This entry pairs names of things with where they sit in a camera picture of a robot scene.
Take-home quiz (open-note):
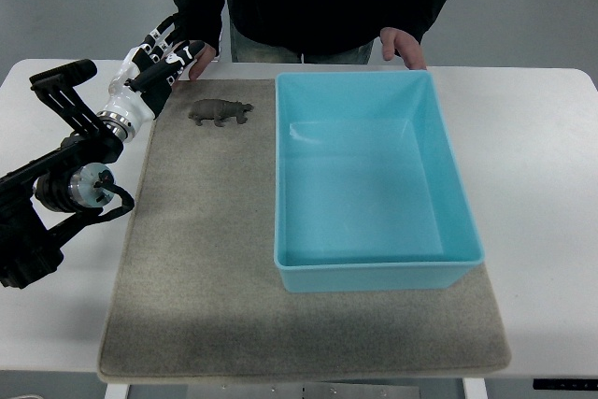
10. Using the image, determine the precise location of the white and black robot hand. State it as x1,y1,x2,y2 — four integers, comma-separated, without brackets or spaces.
97,14,205,143

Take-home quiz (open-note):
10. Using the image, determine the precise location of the person's right hand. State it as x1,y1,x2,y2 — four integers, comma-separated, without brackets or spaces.
188,44,217,81

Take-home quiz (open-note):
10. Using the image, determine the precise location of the brown toy hippo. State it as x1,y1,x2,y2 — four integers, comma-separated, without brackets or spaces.
188,99,254,127

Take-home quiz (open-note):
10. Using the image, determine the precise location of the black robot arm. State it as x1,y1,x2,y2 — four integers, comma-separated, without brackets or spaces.
1,60,135,289

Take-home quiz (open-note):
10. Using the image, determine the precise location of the blue plastic box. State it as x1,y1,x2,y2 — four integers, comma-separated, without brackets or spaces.
274,71,485,293

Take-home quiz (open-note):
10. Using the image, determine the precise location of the grey felt mat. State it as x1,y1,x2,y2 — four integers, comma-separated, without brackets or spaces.
98,80,510,382

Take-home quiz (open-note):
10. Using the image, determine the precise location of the black table control panel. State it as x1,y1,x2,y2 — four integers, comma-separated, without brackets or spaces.
533,378,598,392

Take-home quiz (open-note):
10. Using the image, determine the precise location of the person's left hand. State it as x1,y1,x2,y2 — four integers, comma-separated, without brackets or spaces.
379,27,427,70

